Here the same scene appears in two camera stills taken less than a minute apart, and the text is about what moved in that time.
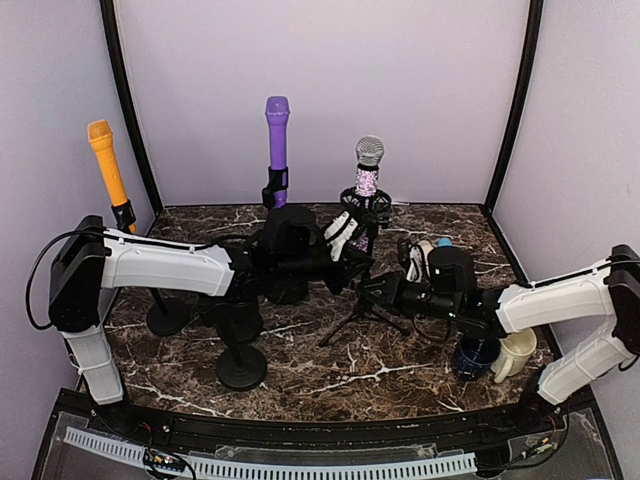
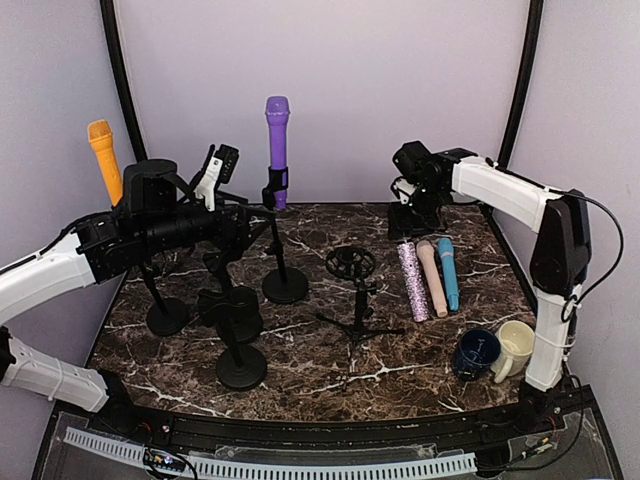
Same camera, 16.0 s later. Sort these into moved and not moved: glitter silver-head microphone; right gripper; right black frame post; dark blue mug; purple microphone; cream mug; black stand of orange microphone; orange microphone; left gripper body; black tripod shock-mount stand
Moved: right gripper; glitter silver-head microphone; left gripper body; black tripod shock-mount stand
Not moved: right black frame post; cream mug; orange microphone; dark blue mug; black stand of orange microphone; purple microphone
